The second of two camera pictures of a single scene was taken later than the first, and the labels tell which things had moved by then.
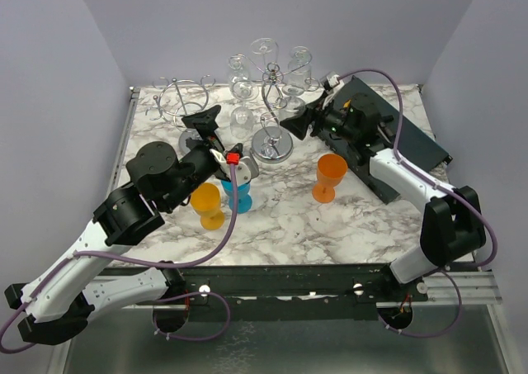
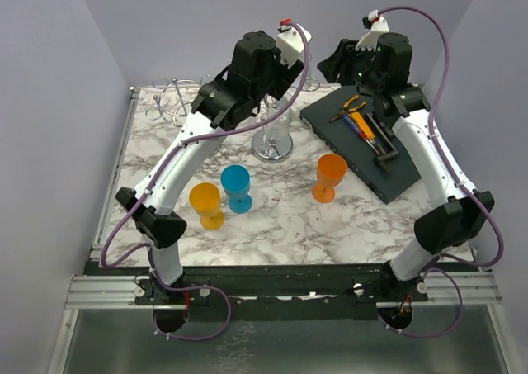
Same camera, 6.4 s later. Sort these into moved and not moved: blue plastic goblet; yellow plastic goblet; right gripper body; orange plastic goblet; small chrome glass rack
Moved: right gripper body
Not moved: yellow plastic goblet; orange plastic goblet; small chrome glass rack; blue plastic goblet
